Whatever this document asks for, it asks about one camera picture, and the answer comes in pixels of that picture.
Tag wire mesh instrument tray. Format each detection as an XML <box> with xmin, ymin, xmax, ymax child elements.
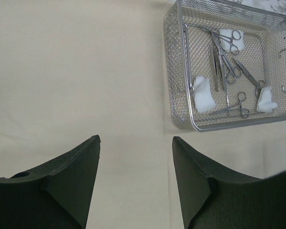
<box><xmin>163</xmin><ymin>0</ymin><xmax>286</xmax><ymax>132</ymax></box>

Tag curved steel clamp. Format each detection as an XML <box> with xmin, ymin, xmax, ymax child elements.
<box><xmin>197</xmin><ymin>26</ymin><xmax>242</xmax><ymax>55</ymax></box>

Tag steel forceps clamp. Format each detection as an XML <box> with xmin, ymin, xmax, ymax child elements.
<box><xmin>211</xmin><ymin>32</ymin><xmax>241</xmax><ymax>84</ymax></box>

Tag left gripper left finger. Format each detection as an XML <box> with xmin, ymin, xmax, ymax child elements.
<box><xmin>0</xmin><ymin>135</ymin><xmax>101</xmax><ymax>229</ymax></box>

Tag steel hemostat lower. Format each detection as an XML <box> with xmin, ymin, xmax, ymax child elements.
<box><xmin>211</xmin><ymin>92</ymin><xmax>250</xmax><ymax>118</ymax></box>

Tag white gauze pad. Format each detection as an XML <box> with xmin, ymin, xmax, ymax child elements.
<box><xmin>256</xmin><ymin>86</ymin><xmax>277</xmax><ymax>113</ymax></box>
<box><xmin>219</xmin><ymin>29</ymin><xmax>245</xmax><ymax>55</ymax></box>
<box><xmin>194</xmin><ymin>75</ymin><xmax>216</xmax><ymax>113</ymax></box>

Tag beige surgical wrap cloth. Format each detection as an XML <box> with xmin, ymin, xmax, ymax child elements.
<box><xmin>0</xmin><ymin>0</ymin><xmax>286</xmax><ymax>229</ymax></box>

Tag white gauze pad top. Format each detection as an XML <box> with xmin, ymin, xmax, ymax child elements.
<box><xmin>219</xmin><ymin>29</ymin><xmax>245</xmax><ymax>55</ymax></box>

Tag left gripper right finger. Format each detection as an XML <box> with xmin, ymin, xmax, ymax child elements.
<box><xmin>172</xmin><ymin>136</ymin><xmax>286</xmax><ymax>229</ymax></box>

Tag white gauze pad left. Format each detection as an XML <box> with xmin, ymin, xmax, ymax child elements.
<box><xmin>194</xmin><ymin>75</ymin><xmax>216</xmax><ymax>113</ymax></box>

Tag white gauze pad right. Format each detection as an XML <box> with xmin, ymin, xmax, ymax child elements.
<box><xmin>256</xmin><ymin>86</ymin><xmax>277</xmax><ymax>113</ymax></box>

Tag steel surgical scissors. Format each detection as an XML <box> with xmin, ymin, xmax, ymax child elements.
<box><xmin>232</xmin><ymin>58</ymin><xmax>266</xmax><ymax>98</ymax></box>

